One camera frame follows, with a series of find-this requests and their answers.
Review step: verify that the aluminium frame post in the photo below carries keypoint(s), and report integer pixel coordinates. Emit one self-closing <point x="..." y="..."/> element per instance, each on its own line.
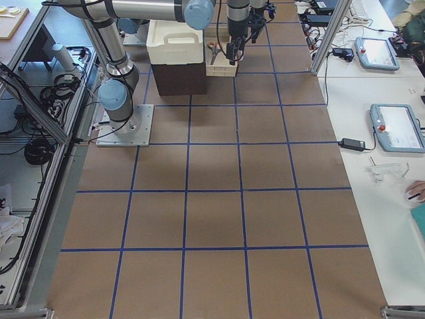
<point x="331" y="30"/>

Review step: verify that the white crumpled cloth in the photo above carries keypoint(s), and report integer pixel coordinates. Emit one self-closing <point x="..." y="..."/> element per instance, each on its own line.
<point x="11" y="226"/>

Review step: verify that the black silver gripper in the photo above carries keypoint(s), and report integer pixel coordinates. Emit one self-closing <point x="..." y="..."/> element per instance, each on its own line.
<point x="236" y="32"/>

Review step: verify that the grey orange scissors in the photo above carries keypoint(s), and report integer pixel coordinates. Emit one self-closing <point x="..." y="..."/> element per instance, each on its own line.
<point x="215" y="49"/>

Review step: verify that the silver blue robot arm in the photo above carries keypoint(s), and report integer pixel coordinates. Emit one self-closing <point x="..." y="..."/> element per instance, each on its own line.
<point x="102" y="15"/>

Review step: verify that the lower blue teach pendant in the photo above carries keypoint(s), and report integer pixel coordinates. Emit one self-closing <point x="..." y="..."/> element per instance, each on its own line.
<point x="396" y="128"/>

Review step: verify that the dark brown wooden cabinet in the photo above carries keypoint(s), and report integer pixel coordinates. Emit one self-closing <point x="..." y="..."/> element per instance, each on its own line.
<point x="180" y="79"/>

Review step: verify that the upper blue teach pendant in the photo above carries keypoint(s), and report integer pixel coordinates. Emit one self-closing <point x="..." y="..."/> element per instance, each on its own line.
<point x="376" y="54"/>

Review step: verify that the clear acrylic part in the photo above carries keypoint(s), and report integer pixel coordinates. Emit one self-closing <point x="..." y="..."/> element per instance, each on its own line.
<point x="396" y="170"/>

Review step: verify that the light wooden drawer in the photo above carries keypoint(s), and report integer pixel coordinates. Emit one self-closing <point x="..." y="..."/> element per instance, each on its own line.
<point x="221" y="66"/>

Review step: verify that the white plastic storage box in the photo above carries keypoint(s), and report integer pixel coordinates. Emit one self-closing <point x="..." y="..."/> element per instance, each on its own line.
<point x="171" y="42"/>

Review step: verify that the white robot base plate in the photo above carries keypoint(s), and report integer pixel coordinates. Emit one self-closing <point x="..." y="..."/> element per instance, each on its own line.
<point x="136" y="131"/>

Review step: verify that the black power adapter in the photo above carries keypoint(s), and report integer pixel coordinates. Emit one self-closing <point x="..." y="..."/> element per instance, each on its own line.
<point x="351" y="144"/>

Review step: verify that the person hand with pen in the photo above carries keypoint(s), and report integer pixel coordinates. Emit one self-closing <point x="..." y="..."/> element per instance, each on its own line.
<point x="416" y="191"/>

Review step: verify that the blue teach pendant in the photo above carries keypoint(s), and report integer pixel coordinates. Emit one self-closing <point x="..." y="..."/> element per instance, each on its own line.
<point x="376" y="54"/>
<point x="396" y="128"/>

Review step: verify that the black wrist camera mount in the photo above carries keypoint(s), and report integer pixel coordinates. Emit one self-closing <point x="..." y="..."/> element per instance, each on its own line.
<point x="261" y="13"/>

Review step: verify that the wooden board with items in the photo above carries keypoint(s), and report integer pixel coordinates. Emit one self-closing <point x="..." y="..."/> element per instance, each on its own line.
<point x="11" y="19"/>

